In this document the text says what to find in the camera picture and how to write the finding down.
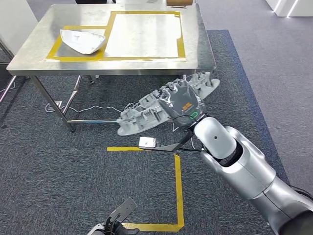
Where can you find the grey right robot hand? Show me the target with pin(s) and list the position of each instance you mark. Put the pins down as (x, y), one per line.
(181, 103)

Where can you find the grey plastic wheel cover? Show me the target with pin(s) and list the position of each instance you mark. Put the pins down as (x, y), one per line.
(136, 120)

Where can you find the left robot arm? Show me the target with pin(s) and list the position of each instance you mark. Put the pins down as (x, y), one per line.
(95, 231)

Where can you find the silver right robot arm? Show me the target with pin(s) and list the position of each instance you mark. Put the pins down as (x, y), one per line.
(244, 168)

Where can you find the steel workbench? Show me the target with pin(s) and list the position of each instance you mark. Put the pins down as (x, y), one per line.
(195, 39)

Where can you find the large yellow tape rectangle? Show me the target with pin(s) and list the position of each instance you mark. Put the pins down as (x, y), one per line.
(181, 45)

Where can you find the brown cardboard box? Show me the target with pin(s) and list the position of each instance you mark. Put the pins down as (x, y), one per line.
(179, 2)

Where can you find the white car mirror cover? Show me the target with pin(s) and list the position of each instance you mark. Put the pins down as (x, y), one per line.
(83, 42)

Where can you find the white cabinet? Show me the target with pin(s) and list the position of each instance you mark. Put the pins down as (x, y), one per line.
(281, 8)

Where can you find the grey floor socket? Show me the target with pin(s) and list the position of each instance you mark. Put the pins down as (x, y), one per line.
(57, 104)

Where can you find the steel table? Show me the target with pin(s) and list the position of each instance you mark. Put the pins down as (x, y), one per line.
(7, 88)

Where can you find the white panel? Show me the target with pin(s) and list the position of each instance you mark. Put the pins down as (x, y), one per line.
(14, 22)

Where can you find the black right camera bracket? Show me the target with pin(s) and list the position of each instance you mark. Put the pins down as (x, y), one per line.
(176, 145)

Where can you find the black camera bracket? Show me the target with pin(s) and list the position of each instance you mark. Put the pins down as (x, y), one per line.
(117, 227)
(176, 145)

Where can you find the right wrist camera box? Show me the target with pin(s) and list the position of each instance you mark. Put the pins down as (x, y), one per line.
(146, 142)

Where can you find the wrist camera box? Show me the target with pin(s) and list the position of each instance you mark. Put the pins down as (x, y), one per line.
(146, 142)
(126, 207)

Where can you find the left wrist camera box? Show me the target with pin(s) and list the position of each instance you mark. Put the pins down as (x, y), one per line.
(126, 207)

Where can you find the black left camera bracket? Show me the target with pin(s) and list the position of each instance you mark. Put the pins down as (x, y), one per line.
(117, 227)

